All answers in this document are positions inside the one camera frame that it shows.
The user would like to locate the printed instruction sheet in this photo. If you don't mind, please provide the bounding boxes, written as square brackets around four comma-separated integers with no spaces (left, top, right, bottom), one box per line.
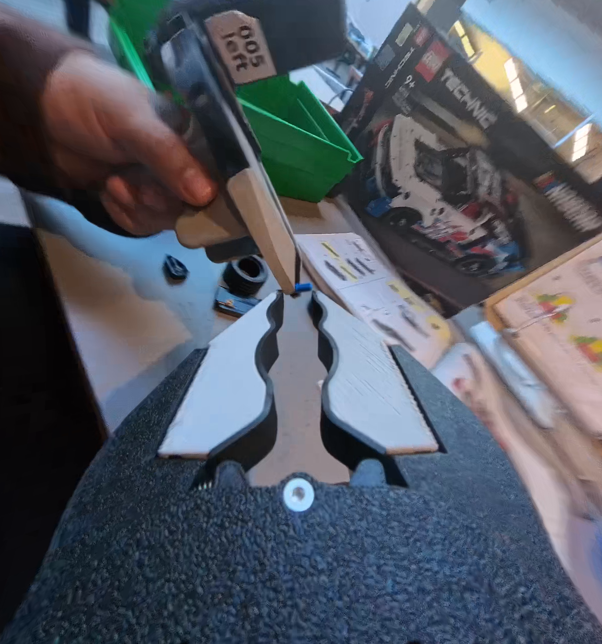
[487,236,602,451]

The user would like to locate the black toy tyre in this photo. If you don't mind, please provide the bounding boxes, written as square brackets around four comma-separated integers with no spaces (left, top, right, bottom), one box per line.
[223,255,269,297]

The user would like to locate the green plastic bin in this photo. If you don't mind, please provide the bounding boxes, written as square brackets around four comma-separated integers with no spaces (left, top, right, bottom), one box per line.
[107,0,364,204]

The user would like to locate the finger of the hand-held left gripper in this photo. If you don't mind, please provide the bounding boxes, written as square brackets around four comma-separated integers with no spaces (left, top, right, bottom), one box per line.
[227,167,298,295]
[257,160,303,286]

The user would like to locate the grey desk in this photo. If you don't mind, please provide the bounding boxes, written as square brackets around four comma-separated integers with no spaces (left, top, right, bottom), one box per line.
[29,194,602,644]

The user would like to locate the person's left hand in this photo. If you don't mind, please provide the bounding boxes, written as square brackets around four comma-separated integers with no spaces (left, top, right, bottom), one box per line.
[45,50,219,237]

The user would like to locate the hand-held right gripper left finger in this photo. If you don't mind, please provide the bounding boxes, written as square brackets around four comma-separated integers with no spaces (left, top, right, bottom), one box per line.
[158,291,286,474]

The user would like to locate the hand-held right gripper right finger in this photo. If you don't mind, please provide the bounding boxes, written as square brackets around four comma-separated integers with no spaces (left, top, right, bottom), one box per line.
[308,292,440,479]

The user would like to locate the black brick plate assembly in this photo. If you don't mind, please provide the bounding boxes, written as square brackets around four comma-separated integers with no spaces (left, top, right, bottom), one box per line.
[214,286,262,318]

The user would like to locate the person's left forearm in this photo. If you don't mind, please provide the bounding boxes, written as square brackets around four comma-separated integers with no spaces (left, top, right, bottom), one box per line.
[0,5,96,192]

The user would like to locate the toy car picture box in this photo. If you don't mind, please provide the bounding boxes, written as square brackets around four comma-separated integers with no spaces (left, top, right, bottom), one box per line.
[339,2,602,310]

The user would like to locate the person's black pants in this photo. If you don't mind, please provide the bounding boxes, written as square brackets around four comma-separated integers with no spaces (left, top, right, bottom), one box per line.
[0,221,106,644]

